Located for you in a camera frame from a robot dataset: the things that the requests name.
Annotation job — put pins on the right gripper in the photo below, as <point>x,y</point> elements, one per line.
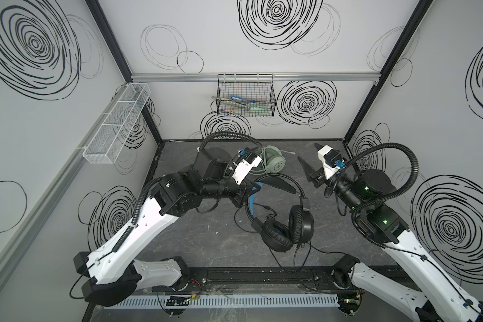
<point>320,176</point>

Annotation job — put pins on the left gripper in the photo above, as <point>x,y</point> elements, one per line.
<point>245,189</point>

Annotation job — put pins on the mint green headphones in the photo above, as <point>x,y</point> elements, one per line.
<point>273,161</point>

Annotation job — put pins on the black and blue headphones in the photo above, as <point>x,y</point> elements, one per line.
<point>282,237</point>

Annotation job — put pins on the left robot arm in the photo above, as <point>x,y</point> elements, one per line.
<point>220,171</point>

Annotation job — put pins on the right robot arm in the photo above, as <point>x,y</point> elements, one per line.
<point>437,296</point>

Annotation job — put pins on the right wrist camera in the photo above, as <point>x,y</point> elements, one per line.
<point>331,159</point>

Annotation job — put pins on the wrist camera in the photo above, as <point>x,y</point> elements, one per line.
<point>331,159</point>
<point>246,162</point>

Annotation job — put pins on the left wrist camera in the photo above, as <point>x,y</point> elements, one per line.
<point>246,162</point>

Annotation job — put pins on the black wire basket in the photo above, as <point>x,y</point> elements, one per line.
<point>262,92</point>

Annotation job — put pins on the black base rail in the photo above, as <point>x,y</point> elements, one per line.
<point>314,278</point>

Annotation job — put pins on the white slotted cable duct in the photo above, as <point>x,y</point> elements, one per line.
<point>229,301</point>

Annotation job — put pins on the clear wall shelf bin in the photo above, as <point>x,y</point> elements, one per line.
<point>111,137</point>

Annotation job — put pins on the right corner frame post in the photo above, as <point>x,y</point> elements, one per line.
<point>404,39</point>

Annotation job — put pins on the black corner frame post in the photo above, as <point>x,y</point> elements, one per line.
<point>112,44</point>

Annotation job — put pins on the side wall aluminium rail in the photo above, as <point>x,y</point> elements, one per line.
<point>29,229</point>

